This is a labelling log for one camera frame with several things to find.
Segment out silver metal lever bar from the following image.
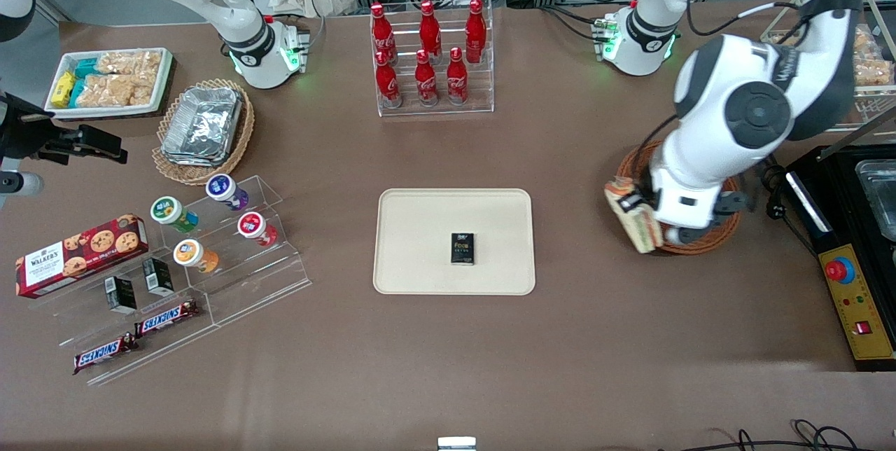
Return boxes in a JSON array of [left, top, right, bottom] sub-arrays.
[[816, 106, 896, 160]]

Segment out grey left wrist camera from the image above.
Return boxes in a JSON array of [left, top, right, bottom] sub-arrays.
[[665, 225, 709, 247]]

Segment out clear acrylic bottle rack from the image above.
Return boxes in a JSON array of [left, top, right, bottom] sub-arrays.
[[369, 0, 496, 118]]

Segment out orange snack cup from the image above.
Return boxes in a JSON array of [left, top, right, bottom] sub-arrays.
[[173, 239, 220, 275]]

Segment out white wire rack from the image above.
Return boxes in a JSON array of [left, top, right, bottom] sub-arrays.
[[759, 0, 896, 132]]

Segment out foil tray in machine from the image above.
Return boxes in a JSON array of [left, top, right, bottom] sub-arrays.
[[855, 160, 896, 242]]

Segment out rice cracker snack pack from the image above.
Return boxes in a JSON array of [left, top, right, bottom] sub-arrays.
[[849, 22, 895, 88], [98, 50, 163, 76], [77, 74, 157, 108]]

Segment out black floor cables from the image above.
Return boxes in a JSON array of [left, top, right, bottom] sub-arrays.
[[658, 419, 896, 451]]

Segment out Snickers chocolate bar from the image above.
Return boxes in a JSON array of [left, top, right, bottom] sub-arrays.
[[73, 333, 138, 375], [134, 300, 200, 338]]

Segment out red Walkers cookie box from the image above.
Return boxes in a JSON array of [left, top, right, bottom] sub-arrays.
[[15, 214, 150, 300]]

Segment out red cola bottle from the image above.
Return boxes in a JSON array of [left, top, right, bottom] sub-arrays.
[[446, 47, 470, 106], [465, 0, 488, 64], [375, 50, 404, 109], [414, 50, 440, 107], [370, 3, 398, 64], [419, 0, 443, 60]]

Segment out black machine power cable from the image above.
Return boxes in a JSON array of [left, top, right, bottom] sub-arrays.
[[759, 155, 821, 257]]

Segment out light tan wicker basket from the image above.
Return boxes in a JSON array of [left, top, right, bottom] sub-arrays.
[[152, 78, 256, 186]]

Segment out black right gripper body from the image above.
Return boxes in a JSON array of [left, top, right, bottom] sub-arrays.
[[0, 92, 83, 163]]

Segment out red emergency stop button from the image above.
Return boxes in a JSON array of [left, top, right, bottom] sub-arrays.
[[825, 256, 857, 284]]

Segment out white rectangular snack tray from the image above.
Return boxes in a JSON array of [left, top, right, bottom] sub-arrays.
[[44, 47, 174, 120]]

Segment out black left wrist bracket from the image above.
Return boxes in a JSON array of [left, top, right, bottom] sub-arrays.
[[713, 190, 755, 219]]

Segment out green snack cup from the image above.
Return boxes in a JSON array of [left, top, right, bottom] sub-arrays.
[[150, 196, 200, 234]]

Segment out black sealing machine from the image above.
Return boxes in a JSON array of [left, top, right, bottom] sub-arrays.
[[784, 145, 896, 373]]

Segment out yellow machine control panel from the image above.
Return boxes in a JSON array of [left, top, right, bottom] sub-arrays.
[[818, 244, 896, 363]]

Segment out beige plastic serving tray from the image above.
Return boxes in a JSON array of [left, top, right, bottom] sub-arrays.
[[373, 188, 536, 296]]

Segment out stack of foil containers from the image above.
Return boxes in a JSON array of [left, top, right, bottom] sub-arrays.
[[161, 87, 244, 167]]

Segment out sandwich with lettuce tomato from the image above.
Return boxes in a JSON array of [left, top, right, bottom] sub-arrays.
[[605, 181, 664, 255]]

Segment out purple snack cup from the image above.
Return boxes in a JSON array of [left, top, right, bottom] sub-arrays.
[[206, 174, 250, 212]]

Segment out small black box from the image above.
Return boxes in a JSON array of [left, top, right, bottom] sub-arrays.
[[104, 276, 139, 315], [142, 257, 175, 298], [450, 233, 477, 267]]

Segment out clear acrylic stepped display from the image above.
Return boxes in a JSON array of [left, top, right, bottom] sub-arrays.
[[31, 174, 313, 388]]

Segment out brown round wicker basket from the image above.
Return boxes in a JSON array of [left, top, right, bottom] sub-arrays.
[[616, 141, 743, 256]]

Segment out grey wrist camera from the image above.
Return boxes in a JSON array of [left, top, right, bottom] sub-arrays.
[[665, 225, 709, 247], [0, 169, 45, 198]]

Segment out yellow snack pack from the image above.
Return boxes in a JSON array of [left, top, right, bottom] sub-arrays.
[[50, 71, 76, 108]]

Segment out red snack cup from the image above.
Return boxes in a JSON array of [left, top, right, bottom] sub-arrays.
[[237, 211, 279, 248]]

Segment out silver sealing bar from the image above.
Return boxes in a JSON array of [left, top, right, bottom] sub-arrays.
[[785, 171, 834, 233]]

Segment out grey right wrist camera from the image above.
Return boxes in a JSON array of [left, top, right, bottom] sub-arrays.
[[0, 169, 45, 198]]

